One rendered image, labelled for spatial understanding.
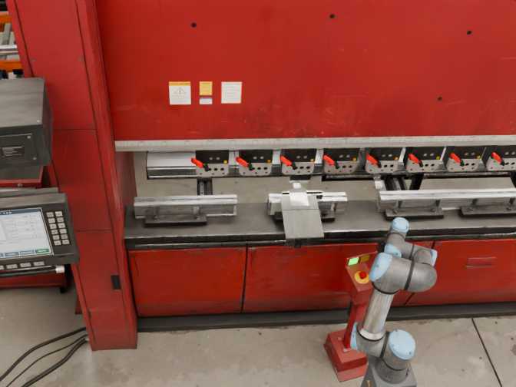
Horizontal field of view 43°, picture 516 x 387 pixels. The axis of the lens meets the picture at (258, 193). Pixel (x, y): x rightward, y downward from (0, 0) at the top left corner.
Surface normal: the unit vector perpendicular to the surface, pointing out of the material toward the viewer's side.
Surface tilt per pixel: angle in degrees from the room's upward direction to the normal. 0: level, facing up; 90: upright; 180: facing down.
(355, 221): 0
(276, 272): 90
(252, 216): 0
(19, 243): 90
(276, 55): 90
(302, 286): 90
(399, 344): 7
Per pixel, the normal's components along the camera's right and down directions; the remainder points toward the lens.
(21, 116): 0.07, -0.68
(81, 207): 0.09, 0.73
